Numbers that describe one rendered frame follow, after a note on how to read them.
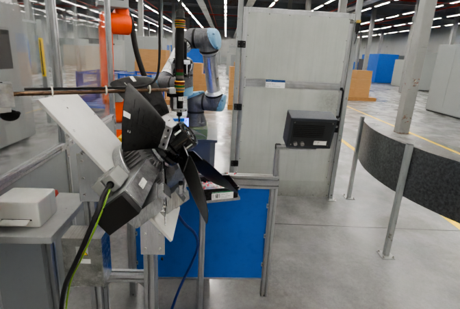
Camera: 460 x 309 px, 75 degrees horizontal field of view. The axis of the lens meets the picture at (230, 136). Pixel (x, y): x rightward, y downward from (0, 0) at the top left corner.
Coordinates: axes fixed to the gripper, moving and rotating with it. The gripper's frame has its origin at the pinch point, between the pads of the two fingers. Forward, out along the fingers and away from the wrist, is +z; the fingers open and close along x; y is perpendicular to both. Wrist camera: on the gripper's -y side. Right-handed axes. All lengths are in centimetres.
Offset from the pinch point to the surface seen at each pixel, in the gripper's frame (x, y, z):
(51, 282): 54, 99, 10
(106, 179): 17, 36, 38
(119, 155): 20.4, 36.1, 14.8
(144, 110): 8.1, 16.2, 24.9
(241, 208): -34, 86, -39
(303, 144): -66, 42, -34
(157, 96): 9.3, 15.2, -4.7
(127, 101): 11.9, 12.2, 31.1
